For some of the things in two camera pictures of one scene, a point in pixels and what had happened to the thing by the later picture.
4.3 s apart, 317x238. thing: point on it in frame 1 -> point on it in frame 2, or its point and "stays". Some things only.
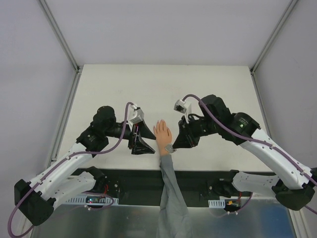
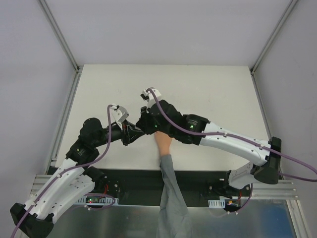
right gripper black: x=189 y=131 -> x=144 y=119
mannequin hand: x=163 y=137 stays
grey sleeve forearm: x=174 y=218 stays
